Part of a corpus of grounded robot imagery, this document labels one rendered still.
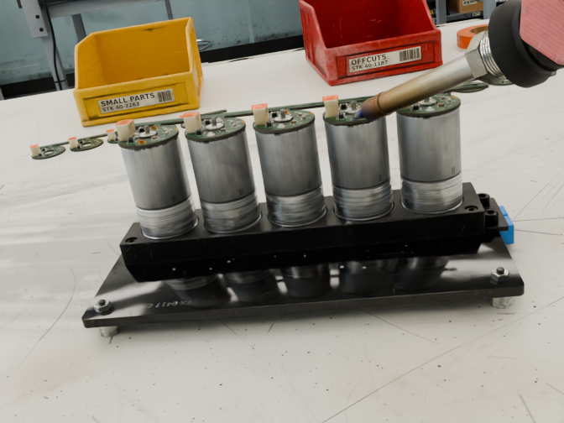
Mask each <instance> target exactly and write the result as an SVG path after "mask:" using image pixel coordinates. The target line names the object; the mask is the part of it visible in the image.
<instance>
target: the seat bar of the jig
mask: <svg viewBox="0 0 564 423"><path fill-rule="evenodd" d="M392 193H393V204H394V209H393V210H392V211H391V212H390V213H388V214H386V215H384V216H382V217H378V218H375V219H371V220H364V221H352V220H347V219H343V218H340V217H338V216H337V215H336V214H335V210H334V203H333V196H325V203H326V215H325V216H324V217H323V218H322V219H320V220H318V221H317V222H313V223H311V224H308V225H305V226H299V227H280V226H276V225H274V224H272V223H271V222H270V221H269V214H268V209H267V204H266V202H260V203H259V207H260V212H261V217H262V218H261V220H260V221H259V222H258V223H256V224H255V225H253V226H251V227H249V228H247V229H244V230H242V231H238V232H229V233H217V232H210V231H208V230H206V227H205V223H204V219H203V216H202V211H201V208H200V209H196V215H197V218H198V224H197V225H196V226H195V227H194V228H193V229H191V230H190V231H189V232H186V233H184V234H181V235H179V236H176V237H172V238H164V239H152V238H146V237H145V236H143V233H142V229H141V226H140V222H134V223H133V224H132V226H131V227H130V228H129V229H128V232H127V233H126V235H125V236H124V238H123V240H122V241H121V242H120V244H119V247H120V250H121V254H122V256H123V262H124V265H135V264H154V263H163V262H174V261H183V260H193V259H211V258H221V257H231V256H241V255H250V254H261V253H278V252H289V251H298V250H308V249H318V248H336V247H346V246H356V245H365V244H375V243H393V242H403V241H413V240H423V239H433V238H451V237H461V236H471V235H480V234H485V210H484V208H483V205H482V203H481V201H480V200H479V198H478V195H477V193H476V191H475V189H474V187H473V184H472V183H471V182H464V183H462V204H461V205H460V206H459V207H458V208H456V209H454V210H452V211H447V212H443V213H437V214H421V213H416V212H412V211H408V210H406V209H404V208H403V207H402V200H401V189H397V190H392Z"/></svg>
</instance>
